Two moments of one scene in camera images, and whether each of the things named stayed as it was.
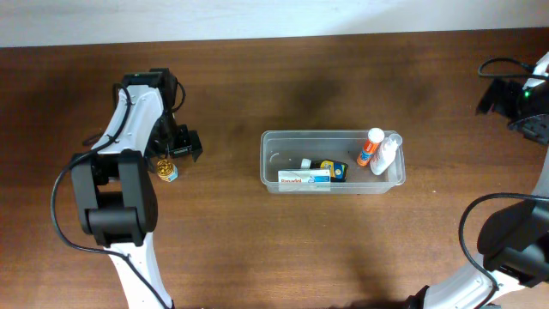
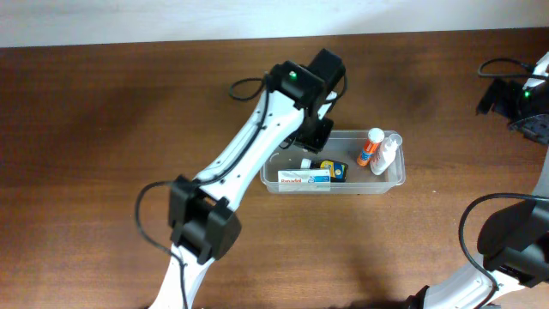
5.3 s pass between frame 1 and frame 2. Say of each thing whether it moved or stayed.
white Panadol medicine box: stayed
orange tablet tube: stayed
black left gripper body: moved
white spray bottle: stayed
